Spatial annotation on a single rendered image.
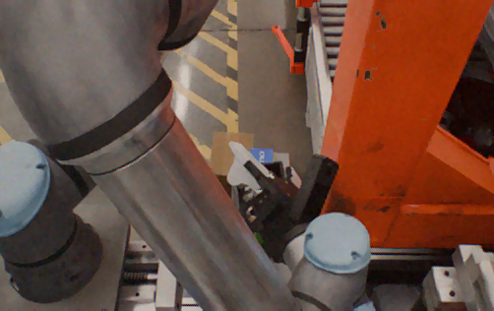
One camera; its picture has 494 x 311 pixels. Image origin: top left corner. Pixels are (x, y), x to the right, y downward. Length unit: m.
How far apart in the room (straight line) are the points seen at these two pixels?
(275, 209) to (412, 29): 0.33
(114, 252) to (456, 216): 0.71
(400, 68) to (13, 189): 0.56
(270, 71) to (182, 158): 2.07
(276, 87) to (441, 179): 1.42
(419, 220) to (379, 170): 0.22
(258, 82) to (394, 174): 1.49
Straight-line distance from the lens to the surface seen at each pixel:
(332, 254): 0.50
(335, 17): 2.32
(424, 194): 1.03
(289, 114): 2.14
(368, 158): 0.86
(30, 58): 0.28
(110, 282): 0.78
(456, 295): 0.65
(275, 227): 0.72
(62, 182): 0.66
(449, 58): 0.73
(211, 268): 0.36
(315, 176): 0.69
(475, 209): 1.10
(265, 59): 2.45
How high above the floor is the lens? 1.50
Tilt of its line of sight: 50 degrees down
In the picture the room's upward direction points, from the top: straight up
